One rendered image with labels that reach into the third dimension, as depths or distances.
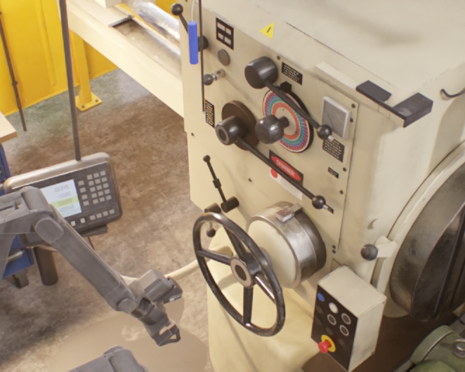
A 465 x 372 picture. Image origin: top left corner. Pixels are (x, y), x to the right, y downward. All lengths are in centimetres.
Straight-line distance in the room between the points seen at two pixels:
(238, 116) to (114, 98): 287
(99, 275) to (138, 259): 210
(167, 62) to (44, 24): 162
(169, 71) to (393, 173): 134
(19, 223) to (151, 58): 160
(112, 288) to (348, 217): 61
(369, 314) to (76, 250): 76
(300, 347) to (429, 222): 94
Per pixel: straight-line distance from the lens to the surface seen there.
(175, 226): 396
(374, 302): 194
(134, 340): 351
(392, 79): 169
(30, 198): 154
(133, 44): 309
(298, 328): 279
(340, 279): 197
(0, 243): 155
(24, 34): 443
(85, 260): 168
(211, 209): 241
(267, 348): 278
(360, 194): 183
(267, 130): 183
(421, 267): 199
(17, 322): 368
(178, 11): 207
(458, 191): 198
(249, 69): 184
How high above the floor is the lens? 284
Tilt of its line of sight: 43 degrees down
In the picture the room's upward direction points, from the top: straight up
